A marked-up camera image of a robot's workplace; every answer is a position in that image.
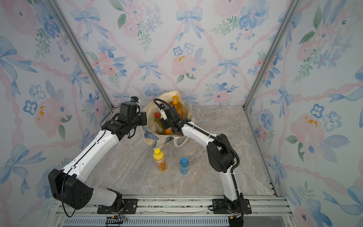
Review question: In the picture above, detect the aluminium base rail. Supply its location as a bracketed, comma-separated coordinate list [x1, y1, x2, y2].
[50, 195, 297, 227]

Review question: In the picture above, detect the small blue bottle front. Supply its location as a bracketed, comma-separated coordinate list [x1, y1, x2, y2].
[180, 157, 189, 175]

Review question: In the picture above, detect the orange pump soap bottle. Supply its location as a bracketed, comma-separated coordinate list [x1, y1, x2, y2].
[171, 96, 183, 117]

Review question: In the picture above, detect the cream canvas shopping bag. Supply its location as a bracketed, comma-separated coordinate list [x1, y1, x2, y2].
[142, 91, 194, 149]

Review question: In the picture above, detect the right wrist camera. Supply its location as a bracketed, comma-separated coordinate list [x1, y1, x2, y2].
[158, 104, 167, 120]

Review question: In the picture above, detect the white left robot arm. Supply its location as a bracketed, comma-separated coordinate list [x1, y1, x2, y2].
[48, 112, 147, 213]

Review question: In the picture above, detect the green soap bottle red cap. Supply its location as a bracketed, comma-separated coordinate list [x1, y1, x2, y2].
[154, 112, 166, 135]

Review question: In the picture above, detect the aluminium corner post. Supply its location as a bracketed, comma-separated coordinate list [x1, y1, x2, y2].
[243, 0, 301, 111]
[45, 0, 113, 109]

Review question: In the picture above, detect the aluminium corner post right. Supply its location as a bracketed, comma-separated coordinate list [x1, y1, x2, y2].
[243, 0, 301, 111]

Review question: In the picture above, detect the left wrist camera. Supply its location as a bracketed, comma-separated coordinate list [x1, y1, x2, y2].
[118, 96, 140, 123]

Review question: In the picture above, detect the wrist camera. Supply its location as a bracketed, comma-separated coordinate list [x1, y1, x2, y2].
[158, 104, 167, 120]
[118, 96, 140, 123]

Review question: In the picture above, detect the orange bottle yellow cap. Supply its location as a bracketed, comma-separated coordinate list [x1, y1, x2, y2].
[153, 148, 167, 172]
[165, 127, 173, 135]

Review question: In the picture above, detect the aluminium corner post left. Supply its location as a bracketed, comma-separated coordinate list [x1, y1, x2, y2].
[45, 0, 113, 109]

